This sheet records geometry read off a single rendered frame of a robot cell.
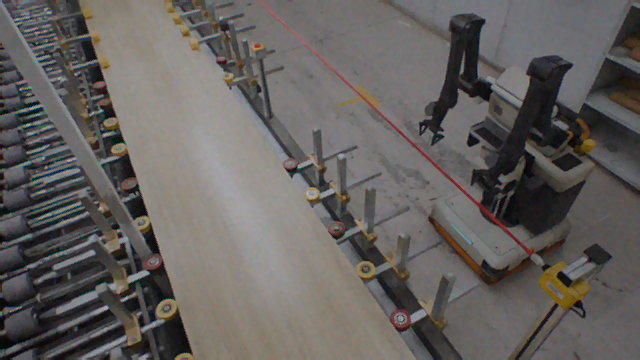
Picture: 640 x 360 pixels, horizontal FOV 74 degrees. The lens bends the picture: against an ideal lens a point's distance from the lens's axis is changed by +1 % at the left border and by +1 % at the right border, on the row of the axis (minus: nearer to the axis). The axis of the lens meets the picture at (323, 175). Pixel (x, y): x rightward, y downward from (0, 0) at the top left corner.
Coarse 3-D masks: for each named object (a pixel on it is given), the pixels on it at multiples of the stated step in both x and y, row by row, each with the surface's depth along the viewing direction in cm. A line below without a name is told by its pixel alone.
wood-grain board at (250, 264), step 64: (128, 0) 384; (128, 64) 305; (192, 64) 301; (128, 128) 253; (192, 128) 250; (256, 128) 248; (192, 192) 214; (256, 192) 212; (192, 256) 187; (256, 256) 185; (320, 256) 184; (192, 320) 166; (256, 320) 165; (320, 320) 163; (384, 320) 162
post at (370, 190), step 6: (366, 186) 179; (372, 186) 178; (366, 192) 181; (372, 192) 179; (366, 198) 183; (372, 198) 182; (366, 204) 186; (372, 204) 185; (366, 210) 189; (372, 210) 188; (366, 216) 191; (372, 216) 191; (366, 222) 194; (372, 222) 195; (366, 228) 197; (372, 228) 198; (366, 246) 206
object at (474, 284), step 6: (468, 282) 179; (474, 282) 179; (480, 282) 179; (462, 288) 178; (468, 288) 177; (474, 288) 179; (456, 294) 176; (462, 294) 176; (450, 300) 174; (456, 300) 177; (420, 312) 171; (414, 318) 169; (420, 318) 169; (414, 324) 170
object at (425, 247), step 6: (432, 240) 194; (438, 240) 194; (420, 246) 192; (426, 246) 192; (432, 246) 193; (408, 252) 190; (414, 252) 190; (420, 252) 191; (408, 258) 188; (384, 264) 186; (390, 264) 186; (378, 270) 184; (384, 270) 184; (390, 270) 187; (378, 276) 185; (366, 282) 182
